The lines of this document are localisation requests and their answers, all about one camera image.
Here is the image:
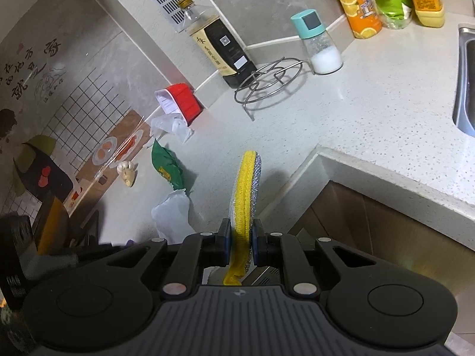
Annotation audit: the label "yellow silver scouring pad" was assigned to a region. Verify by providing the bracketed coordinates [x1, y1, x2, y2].
[222, 150, 263, 286]

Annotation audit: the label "metal wire steamer rack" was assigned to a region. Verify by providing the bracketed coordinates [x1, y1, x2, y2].
[234, 57, 309, 121]

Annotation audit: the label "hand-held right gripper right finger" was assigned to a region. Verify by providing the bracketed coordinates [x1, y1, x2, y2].
[251, 220, 376, 299]

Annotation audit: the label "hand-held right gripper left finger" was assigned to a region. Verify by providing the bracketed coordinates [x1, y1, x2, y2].
[106, 218, 232, 299]

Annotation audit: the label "orange detergent bottle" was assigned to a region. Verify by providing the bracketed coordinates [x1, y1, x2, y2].
[333, 0, 383, 39]

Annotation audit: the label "steel sink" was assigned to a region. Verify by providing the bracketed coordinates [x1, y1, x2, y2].
[452, 24, 475, 138]

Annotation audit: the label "dark soy sauce bottle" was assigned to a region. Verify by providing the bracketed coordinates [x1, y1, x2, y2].
[177, 0, 258, 90]

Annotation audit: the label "bagged green vegetables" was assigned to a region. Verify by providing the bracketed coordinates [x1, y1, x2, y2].
[365, 0, 414, 30]

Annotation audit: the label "crumpled green packet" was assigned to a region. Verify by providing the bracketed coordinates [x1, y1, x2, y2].
[151, 138, 185, 190]

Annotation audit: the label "clear plastic wrap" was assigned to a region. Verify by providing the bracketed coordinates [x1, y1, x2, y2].
[149, 113, 194, 144]

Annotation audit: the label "red white plastic tray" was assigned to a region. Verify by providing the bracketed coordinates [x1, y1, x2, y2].
[155, 83, 203, 126]

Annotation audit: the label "garlic bulb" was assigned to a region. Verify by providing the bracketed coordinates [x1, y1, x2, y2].
[116, 160, 139, 188]

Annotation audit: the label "crumpled white paper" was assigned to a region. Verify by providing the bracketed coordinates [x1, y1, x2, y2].
[151, 189, 191, 245]

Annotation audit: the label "cartoon wall poster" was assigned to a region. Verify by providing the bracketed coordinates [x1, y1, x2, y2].
[0, 22, 156, 216]

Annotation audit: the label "teal lid salt shaker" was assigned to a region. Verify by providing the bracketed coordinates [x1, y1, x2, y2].
[290, 9, 344, 75]

